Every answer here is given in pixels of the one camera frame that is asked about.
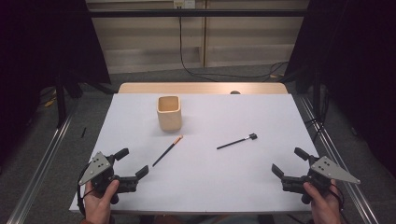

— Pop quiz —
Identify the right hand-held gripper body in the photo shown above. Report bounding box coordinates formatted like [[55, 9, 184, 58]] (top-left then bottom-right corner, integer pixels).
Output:
[[280, 155, 362, 205]]

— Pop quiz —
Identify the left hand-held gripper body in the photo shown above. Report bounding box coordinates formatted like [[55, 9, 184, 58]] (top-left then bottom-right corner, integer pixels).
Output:
[[78, 151, 139, 205]]

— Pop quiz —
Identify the cream square ceramic cup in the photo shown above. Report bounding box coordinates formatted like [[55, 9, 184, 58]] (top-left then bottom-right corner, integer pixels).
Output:
[[155, 94, 183, 133]]

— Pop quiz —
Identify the person's left hand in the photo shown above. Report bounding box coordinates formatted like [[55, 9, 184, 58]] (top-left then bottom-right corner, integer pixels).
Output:
[[83, 179, 120, 224]]

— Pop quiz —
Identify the person's right hand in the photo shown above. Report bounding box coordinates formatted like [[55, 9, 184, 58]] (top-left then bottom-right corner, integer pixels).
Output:
[[303, 178, 344, 224]]

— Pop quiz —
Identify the white table cover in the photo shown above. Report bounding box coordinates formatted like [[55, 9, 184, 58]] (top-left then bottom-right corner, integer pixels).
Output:
[[68, 92, 340, 216]]

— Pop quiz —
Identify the black curtain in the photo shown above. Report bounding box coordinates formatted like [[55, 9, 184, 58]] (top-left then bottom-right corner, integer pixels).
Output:
[[284, 0, 396, 178], [0, 0, 111, 166]]

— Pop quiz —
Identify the black horizontal bar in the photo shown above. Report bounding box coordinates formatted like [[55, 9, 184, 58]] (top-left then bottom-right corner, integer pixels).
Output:
[[88, 8, 309, 18]]

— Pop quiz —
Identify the metal floor rail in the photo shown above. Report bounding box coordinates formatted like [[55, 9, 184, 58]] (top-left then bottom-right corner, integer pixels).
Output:
[[6, 102, 80, 224], [298, 96, 379, 224]]

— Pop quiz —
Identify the right hand-held gripper cable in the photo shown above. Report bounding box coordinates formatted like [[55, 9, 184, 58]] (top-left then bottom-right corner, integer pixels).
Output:
[[330, 183, 350, 224]]

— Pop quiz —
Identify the black floor cable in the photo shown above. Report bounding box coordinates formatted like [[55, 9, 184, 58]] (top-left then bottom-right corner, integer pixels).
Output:
[[306, 91, 331, 144]]

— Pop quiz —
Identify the black stand post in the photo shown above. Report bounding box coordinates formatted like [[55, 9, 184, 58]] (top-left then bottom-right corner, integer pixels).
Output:
[[55, 76, 68, 129]]

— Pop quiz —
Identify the black wall cable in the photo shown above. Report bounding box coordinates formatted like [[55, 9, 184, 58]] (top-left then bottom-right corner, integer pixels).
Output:
[[177, 6, 289, 82]]

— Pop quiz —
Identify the white wall socket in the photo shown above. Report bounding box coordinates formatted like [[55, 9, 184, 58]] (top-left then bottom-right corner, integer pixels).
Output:
[[173, 0, 196, 9]]

